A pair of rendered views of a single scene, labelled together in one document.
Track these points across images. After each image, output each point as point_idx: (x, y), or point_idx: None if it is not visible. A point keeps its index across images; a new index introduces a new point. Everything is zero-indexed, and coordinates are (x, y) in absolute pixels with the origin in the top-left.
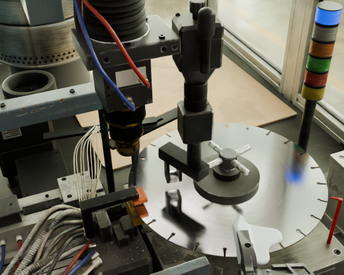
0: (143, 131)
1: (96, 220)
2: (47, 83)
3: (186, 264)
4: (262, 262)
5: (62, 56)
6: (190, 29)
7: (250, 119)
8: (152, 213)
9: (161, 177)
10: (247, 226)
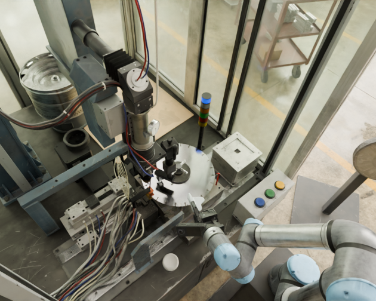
0: None
1: None
2: (85, 136)
3: (176, 215)
4: (200, 210)
5: (79, 111)
6: (169, 149)
7: (174, 122)
8: (156, 194)
9: (154, 178)
10: (193, 199)
